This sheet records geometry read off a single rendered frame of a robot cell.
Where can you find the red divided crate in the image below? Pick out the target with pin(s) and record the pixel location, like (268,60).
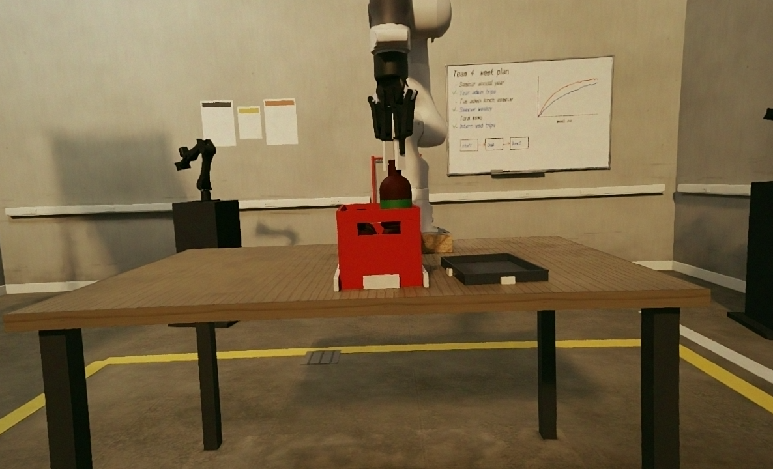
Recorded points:
(378,254)

